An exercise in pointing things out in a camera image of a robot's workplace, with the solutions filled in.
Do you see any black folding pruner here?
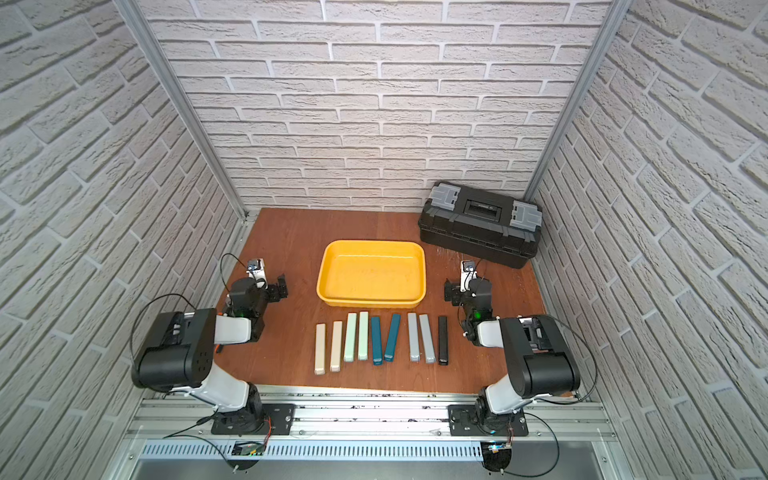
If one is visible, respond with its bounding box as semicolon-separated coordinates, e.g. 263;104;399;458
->
438;315;449;366

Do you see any light green pruner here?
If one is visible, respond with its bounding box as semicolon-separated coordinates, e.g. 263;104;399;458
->
357;311;369;361
343;313;357;363

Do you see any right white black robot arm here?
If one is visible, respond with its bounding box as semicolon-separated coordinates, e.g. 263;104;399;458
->
444;278;581;434

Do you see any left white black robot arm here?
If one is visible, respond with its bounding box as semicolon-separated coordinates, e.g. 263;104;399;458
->
131;275;288;435

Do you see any black plastic toolbox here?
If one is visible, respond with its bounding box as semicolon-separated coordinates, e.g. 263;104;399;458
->
418;181;543;269

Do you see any grey pruner right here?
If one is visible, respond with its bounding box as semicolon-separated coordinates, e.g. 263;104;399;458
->
418;314;436;364

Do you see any grey pruner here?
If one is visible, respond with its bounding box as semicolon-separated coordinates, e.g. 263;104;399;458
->
418;314;436;364
407;312;420;363

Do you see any grey pruner left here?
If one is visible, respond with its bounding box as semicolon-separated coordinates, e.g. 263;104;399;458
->
407;312;420;363

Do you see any teal pruner right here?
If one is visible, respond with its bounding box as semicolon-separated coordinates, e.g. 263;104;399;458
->
384;313;401;362

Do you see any teal pruner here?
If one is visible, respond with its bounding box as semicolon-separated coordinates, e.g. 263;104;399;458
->
371;316;383;365
384;313;401;362

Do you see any yellow plastic tray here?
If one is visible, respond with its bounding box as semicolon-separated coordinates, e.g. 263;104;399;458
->
316;240;427;308

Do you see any teal pruner left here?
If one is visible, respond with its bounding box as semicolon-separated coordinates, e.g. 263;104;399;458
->
371;316;383;365

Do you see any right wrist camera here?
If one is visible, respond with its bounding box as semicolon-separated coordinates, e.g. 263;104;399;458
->
460;260;477;292

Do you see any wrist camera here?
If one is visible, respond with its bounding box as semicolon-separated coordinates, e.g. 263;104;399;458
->
460;260;477;292
246;258;268;289

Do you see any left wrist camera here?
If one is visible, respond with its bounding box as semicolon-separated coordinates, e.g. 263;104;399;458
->
246;258;268;289

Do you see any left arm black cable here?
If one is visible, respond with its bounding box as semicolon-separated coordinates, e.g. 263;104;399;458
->
129;252;265;361

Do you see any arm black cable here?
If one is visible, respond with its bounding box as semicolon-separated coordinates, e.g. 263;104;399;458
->
129;252;265;361
527;314;600;407

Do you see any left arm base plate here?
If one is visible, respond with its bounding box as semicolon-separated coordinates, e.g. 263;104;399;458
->
211;403;296;436

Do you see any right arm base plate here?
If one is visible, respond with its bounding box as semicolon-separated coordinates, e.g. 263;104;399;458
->
447;404;529;439

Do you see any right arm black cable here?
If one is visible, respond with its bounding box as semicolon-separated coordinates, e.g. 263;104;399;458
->
527;314;600;407

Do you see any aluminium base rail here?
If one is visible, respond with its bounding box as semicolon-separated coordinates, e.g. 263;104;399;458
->
118;386;618;463

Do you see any left aluminium corner post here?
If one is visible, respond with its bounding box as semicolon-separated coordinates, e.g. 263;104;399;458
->
115;0;249;221

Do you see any aluminium corner post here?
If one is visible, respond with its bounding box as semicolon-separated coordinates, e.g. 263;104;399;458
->
115;0;249;221
524;0;632;203

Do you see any right aluminium corner post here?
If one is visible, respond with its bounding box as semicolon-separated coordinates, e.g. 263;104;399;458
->
524;0;632;203

